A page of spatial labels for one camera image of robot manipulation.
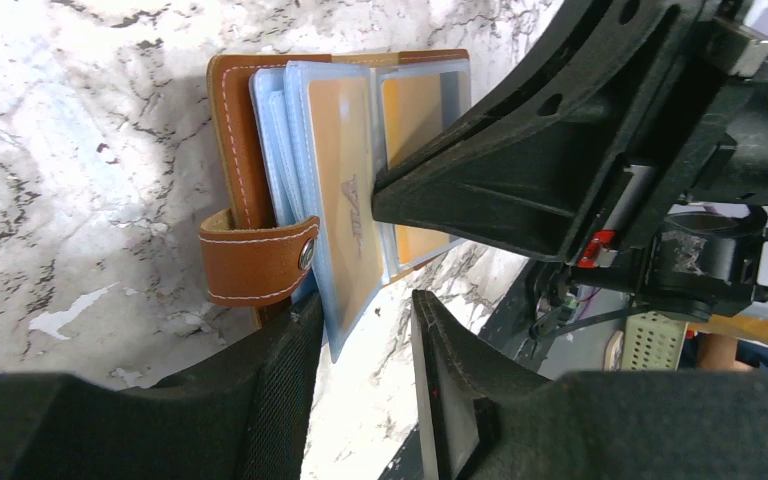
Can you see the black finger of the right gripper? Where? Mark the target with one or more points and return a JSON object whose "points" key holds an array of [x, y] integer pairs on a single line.
{"points": [[527, 168]]}

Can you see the gold credit card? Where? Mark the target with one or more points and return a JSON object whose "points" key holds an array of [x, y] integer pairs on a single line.
{"points": [[341, 135]]}

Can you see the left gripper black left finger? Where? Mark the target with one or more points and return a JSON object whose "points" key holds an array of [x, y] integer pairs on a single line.
{"points": [[242, 413]]}

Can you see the perforated white box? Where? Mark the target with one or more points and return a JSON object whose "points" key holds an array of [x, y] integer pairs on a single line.
{"points": [[650, 341]]}

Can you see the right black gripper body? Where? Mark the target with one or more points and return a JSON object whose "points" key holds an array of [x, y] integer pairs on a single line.
{"points": [[663, 124]]}

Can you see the brown leather card holder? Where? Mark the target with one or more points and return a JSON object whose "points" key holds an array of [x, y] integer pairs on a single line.
{"points": [[270, 247]]}

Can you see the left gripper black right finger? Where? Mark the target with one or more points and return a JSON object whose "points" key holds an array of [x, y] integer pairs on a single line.
{"points": [[484, 416]]}

